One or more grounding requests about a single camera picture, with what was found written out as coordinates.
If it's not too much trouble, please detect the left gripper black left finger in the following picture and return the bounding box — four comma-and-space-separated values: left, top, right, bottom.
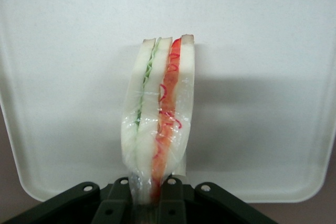
0, 177, 137, 224

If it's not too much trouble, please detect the cream plastic tray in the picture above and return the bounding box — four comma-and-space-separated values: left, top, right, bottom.
0, 0, 336, 204

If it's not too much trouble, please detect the plastic triangle sandwich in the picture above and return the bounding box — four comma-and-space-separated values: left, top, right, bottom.
120, 34, 196, 210

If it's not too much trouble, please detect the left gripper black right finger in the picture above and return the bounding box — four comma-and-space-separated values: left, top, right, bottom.
156, 176, 278, 224

